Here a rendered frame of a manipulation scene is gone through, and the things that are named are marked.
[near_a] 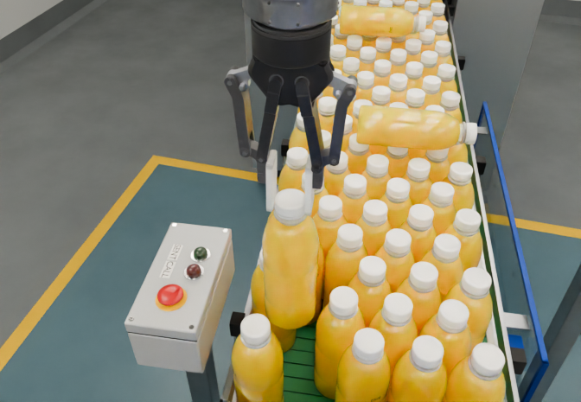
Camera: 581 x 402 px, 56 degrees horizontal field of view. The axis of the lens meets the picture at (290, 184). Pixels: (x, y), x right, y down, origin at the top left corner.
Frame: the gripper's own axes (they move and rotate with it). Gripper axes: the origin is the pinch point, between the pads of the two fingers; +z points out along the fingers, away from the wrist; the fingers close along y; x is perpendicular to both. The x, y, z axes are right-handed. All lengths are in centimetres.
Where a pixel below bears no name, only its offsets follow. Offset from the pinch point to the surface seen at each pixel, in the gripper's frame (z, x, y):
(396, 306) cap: 19.3, -0.2, 14.6
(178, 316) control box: 20.6, -5.6, -14.3
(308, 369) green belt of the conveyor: 40.6, 1.5, 2.9
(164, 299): 19.5, -4.0, -16.7
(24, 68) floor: 132, 247, -218
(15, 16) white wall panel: 109, 276, -233
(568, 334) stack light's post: 44, 18, 49
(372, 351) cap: 19.3, -7.7, 11.6
